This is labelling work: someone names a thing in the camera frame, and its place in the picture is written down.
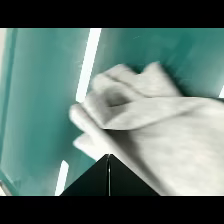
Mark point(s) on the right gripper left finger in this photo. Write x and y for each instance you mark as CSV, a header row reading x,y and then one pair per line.
x,y
94,181

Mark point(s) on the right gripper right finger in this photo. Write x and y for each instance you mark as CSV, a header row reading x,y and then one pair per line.
x,y
125,181

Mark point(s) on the grey garment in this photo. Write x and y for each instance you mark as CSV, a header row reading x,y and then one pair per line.
x,y
173,133

